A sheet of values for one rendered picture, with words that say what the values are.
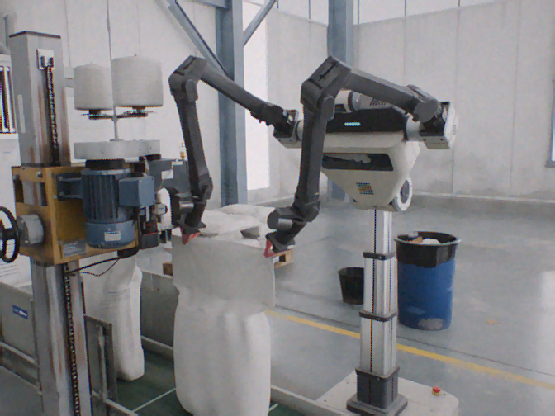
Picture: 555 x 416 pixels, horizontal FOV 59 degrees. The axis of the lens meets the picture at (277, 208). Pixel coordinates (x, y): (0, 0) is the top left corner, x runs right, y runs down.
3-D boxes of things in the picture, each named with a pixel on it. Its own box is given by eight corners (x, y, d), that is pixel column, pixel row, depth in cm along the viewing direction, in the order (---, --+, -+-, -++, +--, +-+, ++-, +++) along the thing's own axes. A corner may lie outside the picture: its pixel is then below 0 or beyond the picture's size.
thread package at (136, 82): (174, 109, 167) (172, 57, 164) (133, 107, 154) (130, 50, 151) (144, 111, 177) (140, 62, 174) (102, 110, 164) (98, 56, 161)
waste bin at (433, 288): (467, 317, 383) (470, 234, 373) (443, 338, 343) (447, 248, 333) (407, 304, 412) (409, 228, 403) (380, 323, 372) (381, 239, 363)
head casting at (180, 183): (196, 224, 206) (193, 152, 202) (149, 234, 187) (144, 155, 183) (151, 217, 224) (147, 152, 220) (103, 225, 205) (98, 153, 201)
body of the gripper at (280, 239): (263, 236, 160) (276, 222, 156) (282, 231, 168) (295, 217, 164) (274, 252, 158) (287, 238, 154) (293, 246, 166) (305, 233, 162)
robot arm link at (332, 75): (341, 61, 119) (319, 45, 126) (315, 111, 125) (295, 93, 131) (443, 101, 148) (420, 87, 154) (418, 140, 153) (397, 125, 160)
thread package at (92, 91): (123, 111, 182) (120, 64, 180) (87, 110, 171) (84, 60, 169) (100, 112, 191) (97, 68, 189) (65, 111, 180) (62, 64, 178)
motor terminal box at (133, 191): (157, 211, 160) (155, 175, 158) (141, 216, 150) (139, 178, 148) (133, 211, 162) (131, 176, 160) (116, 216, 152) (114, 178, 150)
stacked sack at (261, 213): (283, 219, 550) (283, 205, 548) (258, 224, 516) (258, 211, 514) (239, 214, 591) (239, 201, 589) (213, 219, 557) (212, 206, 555)
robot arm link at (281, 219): (321, 210, 152) (306, 193, 157) (294, 205, 144) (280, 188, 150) (303, 239, 156) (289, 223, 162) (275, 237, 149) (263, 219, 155)
